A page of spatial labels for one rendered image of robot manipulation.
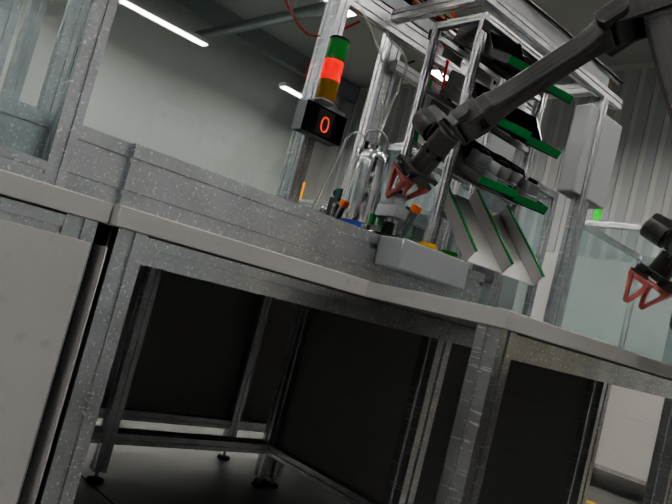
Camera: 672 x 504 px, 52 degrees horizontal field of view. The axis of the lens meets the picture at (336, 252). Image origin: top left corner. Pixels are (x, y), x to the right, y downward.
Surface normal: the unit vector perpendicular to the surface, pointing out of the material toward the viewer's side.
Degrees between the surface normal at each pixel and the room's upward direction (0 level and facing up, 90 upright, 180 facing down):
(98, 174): 90
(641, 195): 90
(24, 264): 90
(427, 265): 90
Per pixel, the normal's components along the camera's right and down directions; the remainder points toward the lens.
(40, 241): 0.64, 0.11
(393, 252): -0.72, -0.24
